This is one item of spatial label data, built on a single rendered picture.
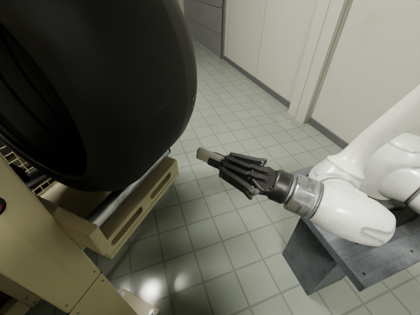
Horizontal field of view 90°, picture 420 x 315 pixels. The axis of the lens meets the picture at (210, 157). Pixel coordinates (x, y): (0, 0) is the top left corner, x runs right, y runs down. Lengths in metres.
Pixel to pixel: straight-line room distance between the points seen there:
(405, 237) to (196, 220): 1.14
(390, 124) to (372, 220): 0.21
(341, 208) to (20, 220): 0.65
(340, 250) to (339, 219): 0.42
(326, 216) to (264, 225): 1.17
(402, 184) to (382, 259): 0.27
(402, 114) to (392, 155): 0.30
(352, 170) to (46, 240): 0.75
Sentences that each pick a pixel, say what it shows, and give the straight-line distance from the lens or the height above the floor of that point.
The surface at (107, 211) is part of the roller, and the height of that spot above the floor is 0.91.
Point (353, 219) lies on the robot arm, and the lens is 0.51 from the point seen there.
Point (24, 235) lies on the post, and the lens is 0.61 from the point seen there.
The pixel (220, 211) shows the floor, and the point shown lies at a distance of 1.67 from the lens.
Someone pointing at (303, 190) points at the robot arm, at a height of 1.03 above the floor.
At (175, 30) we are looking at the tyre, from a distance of 0.47.
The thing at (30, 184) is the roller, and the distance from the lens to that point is 0.82.
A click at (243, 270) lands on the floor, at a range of 1.48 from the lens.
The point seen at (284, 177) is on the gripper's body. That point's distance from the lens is 0.50.
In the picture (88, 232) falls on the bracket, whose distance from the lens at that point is 0.56.
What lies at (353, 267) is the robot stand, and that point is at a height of 0.65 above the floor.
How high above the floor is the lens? 1.37
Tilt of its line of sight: 41 degrees down
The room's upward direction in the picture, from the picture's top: straight up
